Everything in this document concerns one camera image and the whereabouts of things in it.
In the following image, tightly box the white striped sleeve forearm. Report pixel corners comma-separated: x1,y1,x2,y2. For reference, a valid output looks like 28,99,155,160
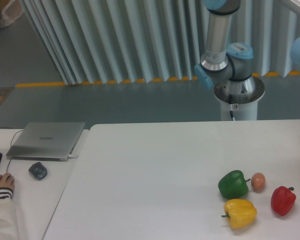
0,187,19,240

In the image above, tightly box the white folding partition screen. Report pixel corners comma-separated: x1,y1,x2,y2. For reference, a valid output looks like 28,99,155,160
21,0,300,85

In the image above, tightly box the brown egg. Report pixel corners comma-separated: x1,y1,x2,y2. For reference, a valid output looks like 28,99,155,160
251,172,266,192

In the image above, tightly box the person's hand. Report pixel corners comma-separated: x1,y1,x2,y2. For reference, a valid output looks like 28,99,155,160
0,173,15,199

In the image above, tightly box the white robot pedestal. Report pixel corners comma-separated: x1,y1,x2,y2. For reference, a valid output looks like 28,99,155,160
214,75,265,121

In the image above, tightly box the yellow bell pepper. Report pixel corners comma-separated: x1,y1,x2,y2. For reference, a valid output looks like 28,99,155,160
221,199,257,229

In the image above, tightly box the black mouse cable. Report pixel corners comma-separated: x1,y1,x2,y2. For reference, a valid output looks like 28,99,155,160
0,127,25,175

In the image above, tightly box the green bell pepper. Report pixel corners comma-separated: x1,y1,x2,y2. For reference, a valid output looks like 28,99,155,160
218,170,251,200

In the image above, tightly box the silver closed laptop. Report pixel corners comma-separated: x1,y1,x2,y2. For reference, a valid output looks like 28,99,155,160
6,122,85,162

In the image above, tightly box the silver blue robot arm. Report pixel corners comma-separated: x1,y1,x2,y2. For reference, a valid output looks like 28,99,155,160
194,0,300,104

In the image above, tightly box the red bell pepper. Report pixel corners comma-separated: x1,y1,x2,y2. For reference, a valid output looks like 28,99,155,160
270,186,296,217

